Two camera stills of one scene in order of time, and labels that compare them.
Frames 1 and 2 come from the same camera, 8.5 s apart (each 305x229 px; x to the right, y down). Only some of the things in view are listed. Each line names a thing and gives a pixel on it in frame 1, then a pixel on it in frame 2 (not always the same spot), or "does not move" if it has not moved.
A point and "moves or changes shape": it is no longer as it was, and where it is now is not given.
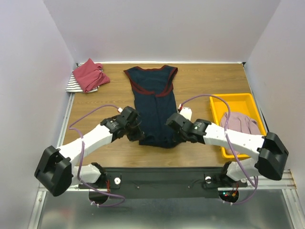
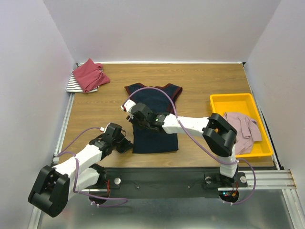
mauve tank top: x=241 y=122 does not move
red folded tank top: x=90 y=75 does not move
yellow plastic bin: x=243 y=103 does not move
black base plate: x=165 y=183 does not move
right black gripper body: x=180 y=135 -> x=137 y=119
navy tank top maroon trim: x=155 y=103 moves or changes shape
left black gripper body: x=134 y=132 -> x=121 y=145
